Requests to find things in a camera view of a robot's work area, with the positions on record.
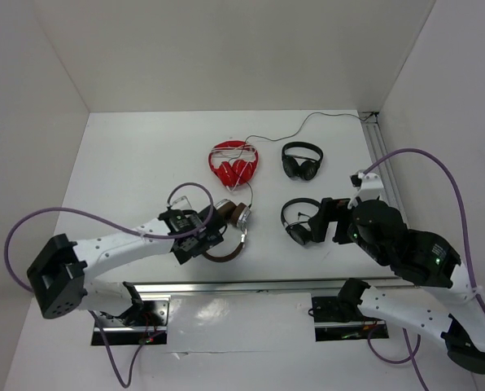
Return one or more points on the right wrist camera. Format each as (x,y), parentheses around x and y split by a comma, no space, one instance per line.
(368,187)

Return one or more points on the aluminium front rail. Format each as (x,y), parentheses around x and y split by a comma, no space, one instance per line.
(316,286)

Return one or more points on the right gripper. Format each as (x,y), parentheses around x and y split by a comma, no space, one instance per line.
(331,208)

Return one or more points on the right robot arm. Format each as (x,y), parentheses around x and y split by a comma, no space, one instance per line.
(422,258)

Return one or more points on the black headphones far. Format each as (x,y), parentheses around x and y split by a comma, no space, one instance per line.
(302,167)

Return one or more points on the red headphones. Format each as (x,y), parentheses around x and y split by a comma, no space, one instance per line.
(233,162)

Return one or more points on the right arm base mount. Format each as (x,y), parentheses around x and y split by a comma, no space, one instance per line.
(333,322)

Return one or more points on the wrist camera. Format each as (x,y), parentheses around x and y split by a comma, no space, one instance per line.
(181,204)
(368,187)

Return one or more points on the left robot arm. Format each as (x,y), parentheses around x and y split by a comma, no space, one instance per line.
(65,274)

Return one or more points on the aluminium side rail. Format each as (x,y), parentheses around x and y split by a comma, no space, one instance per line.
(377,149)

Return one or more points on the black headphones near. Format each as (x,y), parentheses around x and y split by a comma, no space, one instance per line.
(297,230)

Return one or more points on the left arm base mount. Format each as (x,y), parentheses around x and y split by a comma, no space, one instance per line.
(148,327)

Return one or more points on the black headphones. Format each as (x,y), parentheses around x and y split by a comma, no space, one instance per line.
(297,230)
(302,167)

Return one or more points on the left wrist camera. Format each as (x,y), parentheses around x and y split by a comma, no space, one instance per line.
(181,204)

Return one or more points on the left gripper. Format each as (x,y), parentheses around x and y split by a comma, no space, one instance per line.
(207,241)

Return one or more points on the brown silver headphones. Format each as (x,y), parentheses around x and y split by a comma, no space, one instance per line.
(234,216)

